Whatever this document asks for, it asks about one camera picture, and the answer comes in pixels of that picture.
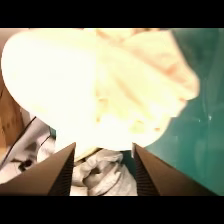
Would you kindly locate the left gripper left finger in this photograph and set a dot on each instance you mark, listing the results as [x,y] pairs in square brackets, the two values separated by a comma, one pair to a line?
[43,176]

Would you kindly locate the peach T-shirt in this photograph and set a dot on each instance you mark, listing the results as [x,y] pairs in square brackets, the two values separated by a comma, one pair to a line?
[100,86]

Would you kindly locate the grey garment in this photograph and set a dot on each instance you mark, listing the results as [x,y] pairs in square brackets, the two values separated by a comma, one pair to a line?
[100,175]

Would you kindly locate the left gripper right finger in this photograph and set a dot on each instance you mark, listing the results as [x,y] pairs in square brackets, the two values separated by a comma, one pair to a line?
[160,180]

